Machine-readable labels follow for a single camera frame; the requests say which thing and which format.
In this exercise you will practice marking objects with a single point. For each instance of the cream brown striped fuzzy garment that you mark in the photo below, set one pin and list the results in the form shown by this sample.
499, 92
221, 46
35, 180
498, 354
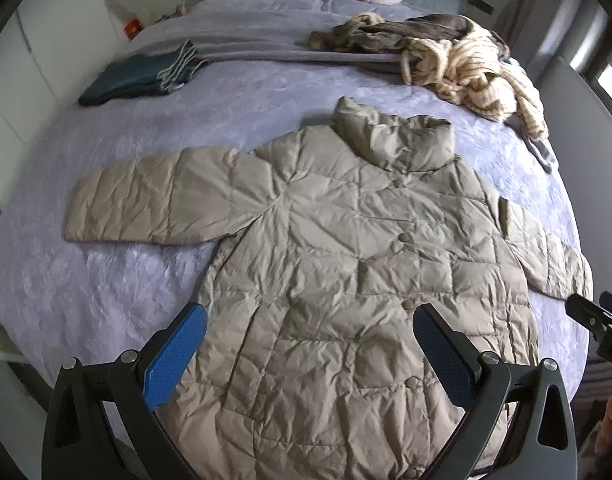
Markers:
462, 62

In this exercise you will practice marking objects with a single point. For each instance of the person's right hand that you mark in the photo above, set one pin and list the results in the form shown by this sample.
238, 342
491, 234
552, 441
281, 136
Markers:
603, 442

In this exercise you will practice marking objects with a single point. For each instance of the beige quilted puffer jacket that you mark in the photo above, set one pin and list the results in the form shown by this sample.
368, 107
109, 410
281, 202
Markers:
329, 238

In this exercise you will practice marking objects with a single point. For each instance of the window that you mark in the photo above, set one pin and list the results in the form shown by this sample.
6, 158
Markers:
587, 49

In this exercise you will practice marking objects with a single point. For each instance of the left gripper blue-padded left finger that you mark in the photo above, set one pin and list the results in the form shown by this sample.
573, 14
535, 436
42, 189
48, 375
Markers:
79, 441

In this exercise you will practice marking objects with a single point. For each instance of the grey folded blanket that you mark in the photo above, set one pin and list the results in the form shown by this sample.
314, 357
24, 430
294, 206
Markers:
262, 30

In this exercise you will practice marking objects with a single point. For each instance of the lavender plush bed cover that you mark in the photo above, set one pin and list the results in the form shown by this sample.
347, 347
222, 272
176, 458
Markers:
94, 300

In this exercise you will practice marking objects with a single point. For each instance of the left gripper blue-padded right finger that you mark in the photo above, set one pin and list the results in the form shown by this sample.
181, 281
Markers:
540, 441

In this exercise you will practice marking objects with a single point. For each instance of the white wardrobe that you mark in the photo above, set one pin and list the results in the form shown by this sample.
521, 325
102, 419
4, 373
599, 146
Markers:
49, 51

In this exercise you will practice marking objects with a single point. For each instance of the folded dark green blanket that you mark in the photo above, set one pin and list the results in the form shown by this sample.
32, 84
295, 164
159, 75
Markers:
145, 75

